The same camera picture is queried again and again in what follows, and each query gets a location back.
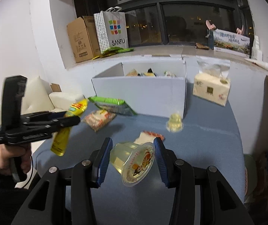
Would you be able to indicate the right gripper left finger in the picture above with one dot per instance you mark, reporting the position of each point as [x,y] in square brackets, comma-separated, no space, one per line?
[64,196]

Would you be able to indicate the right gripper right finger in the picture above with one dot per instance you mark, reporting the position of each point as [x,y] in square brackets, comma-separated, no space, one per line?
[219,204]

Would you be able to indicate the jelly cup with lid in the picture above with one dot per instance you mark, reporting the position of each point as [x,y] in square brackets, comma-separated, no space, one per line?
[133,161]

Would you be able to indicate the green snack packet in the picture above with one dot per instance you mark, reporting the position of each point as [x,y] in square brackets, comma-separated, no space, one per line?
[117,106]

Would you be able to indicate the left hand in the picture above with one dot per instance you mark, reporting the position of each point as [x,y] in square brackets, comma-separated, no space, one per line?
[7,153]

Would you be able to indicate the white sofa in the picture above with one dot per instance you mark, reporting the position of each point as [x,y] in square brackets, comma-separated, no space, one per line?
[37,99]

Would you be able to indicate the small jelly cup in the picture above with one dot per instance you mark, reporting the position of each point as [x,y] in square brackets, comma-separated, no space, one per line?
[175,123]

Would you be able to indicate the red white small packet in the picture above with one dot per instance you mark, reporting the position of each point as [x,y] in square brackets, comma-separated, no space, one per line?
[148,137]

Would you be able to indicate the brown cardboard box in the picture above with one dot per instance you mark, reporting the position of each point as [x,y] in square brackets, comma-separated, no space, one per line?
[83,38]

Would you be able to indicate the tissue pack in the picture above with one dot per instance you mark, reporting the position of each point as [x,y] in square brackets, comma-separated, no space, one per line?
[212,82]

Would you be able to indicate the white cardboard box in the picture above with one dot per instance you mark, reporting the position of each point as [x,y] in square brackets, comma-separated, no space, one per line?
[151,86]

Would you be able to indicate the green packets on sill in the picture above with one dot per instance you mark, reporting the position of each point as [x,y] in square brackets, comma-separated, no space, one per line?
[113,51]

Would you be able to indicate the white SANFU shopping bag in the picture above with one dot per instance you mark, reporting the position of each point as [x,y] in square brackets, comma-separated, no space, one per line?
[111,29]

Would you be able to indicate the printed landscape box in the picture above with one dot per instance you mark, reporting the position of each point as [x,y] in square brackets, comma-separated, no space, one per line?
[228,42]

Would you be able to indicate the blue gift box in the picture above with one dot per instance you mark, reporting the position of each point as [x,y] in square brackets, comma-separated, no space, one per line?
[210,37]

